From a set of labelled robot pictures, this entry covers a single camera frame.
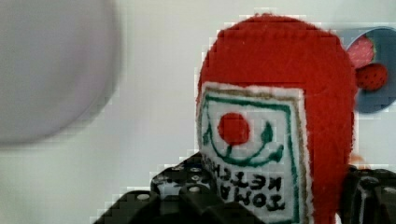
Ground red plush ketchup bottle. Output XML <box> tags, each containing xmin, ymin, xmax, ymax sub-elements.
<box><xmin>197</xmin><ymin>14</ymin><xmax>357</xmax><ymax>224</ymax></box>

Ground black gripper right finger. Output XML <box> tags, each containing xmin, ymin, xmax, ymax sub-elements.
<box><xmin>338</xmin><ymin>166</ymin><xmax>396</xmax><ymax>224</ymax></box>

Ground round lilac plate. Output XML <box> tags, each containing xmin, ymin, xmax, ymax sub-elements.
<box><xmin>0</xmin><ymin>0</ymin><xmax>120</xmax><ymax>145</ymax></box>

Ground small blue bowl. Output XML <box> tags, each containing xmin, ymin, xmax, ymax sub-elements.
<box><xmin>343</xmin><ymin>27</ymin><xmax>395</xmax><ymax>114</ymax></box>

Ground pale pink strawberry toy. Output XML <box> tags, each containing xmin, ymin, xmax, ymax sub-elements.
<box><xmin>346</xmin><ymin>35</ymin><xmax>375</xmax><ymax>69</ymax></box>

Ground red strawberry toy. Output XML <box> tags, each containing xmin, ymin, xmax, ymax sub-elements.
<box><xmin>356</xmin><ymin>63</ymin><xmax>388</xmax><ymax>91</ymax></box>

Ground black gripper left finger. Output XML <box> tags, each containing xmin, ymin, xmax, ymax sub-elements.
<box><xmin>93</xmin><ymin>153</ymin><xmax>264</xmax><ymax>224</ymax></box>

